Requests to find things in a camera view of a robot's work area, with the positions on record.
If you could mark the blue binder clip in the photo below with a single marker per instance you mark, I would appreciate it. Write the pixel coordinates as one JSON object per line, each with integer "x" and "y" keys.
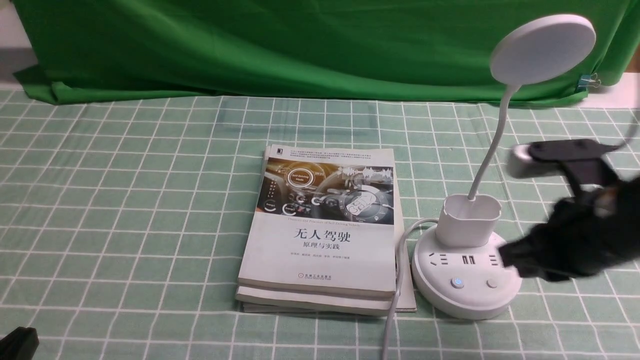
{"x": 587, "y": 81}

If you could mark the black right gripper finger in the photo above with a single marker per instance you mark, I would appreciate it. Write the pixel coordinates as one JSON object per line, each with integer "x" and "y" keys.
{"x": 526, "y": 256}

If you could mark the top self-driving textbook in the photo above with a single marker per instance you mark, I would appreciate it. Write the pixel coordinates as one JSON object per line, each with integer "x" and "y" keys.
{"x": 323, "y": 223}

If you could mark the bottom textbook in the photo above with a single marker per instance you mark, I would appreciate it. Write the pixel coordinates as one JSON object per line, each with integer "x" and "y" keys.
{"x": 255, "y": 300}

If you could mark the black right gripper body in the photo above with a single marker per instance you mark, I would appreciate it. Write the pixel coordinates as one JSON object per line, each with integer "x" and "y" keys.
{"x": 580, "y": 241}

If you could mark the green checkered tablecloth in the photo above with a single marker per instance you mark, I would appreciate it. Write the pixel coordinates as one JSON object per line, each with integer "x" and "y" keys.
{"x": 123, "y": 226}

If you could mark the black object at corner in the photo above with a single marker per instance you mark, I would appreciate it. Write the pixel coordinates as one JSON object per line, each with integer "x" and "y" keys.
{"x": 19, "y": 344}

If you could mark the green backdrop cloth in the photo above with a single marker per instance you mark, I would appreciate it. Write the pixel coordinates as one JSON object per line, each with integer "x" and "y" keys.
{"x": 392, "y": 50}

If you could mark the white desk lamp with sockets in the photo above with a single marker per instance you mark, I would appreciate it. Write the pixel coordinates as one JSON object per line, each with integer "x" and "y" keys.
{"x": 455, "y": 264}

